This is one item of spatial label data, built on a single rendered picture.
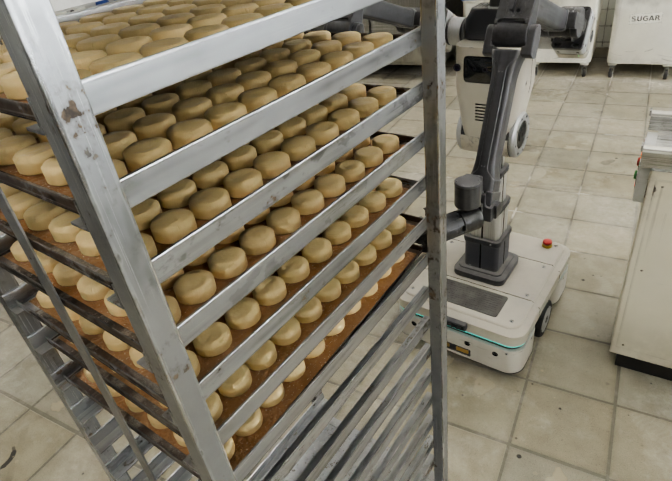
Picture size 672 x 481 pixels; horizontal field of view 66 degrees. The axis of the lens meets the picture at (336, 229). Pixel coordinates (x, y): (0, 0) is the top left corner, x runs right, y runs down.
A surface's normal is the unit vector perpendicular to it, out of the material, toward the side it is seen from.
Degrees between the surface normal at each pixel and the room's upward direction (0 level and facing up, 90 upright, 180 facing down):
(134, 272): 90
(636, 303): 90
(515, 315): 0
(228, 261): 0
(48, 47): 90
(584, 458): 0
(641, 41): 91
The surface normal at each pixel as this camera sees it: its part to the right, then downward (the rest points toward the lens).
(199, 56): 0.81, 0.23
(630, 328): -0.51, 0.51
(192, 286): -0.12, -0.83
